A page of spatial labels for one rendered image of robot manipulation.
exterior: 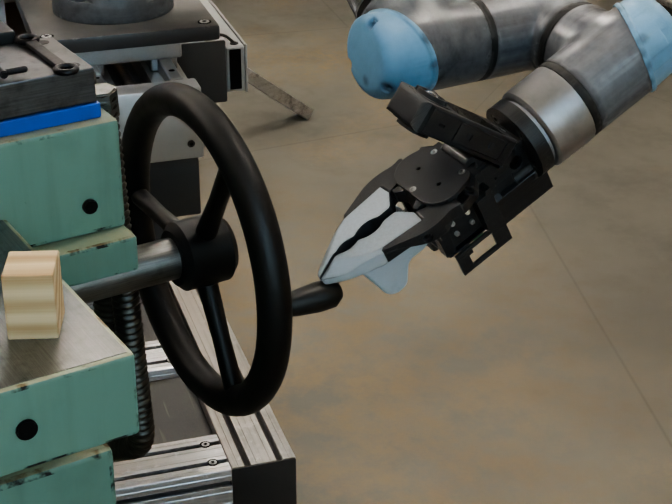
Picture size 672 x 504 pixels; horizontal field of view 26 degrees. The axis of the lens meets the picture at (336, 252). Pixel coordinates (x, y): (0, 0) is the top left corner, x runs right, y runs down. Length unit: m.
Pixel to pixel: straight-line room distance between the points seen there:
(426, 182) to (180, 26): 0.68
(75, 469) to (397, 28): 0.45
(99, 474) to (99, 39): 0.85
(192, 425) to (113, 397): 1.18
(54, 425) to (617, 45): 0.57
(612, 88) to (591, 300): 1.70
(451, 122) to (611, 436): 1.42
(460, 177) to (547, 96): 0.10
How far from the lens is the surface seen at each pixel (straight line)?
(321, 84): 3.97
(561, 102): 1.20
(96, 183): 1.13
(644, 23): 1.24
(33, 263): 0.94
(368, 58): 1.23
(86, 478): 1.01
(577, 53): 1.22
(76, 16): 1.82
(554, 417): 2.52
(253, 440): 2.03
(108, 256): 1.13
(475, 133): 1.15
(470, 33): 1.24
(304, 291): 1.16
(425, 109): 1.11
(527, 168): 1.23
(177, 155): 1.74
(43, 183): 1.11
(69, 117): 1.11
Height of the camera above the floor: 1.36
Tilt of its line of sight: 27 degrees down
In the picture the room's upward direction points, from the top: straight up
